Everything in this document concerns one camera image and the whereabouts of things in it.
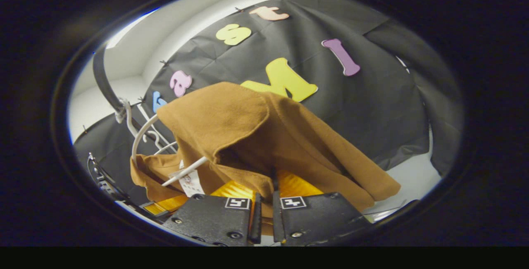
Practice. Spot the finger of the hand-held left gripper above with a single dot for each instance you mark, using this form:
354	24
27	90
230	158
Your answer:
165	205

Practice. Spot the black backdrop cloth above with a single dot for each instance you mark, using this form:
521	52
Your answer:
372	116

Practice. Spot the brown jacket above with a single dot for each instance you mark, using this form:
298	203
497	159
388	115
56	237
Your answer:
248	128

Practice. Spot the white clothes hanger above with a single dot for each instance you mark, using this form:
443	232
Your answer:
140	136
157	129

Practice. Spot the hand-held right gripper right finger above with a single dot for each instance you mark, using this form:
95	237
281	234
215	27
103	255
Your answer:
314	219

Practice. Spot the black clothes rack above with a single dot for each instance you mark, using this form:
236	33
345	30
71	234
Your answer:
103	83

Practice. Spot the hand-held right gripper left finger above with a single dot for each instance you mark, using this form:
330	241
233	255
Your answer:
215	219

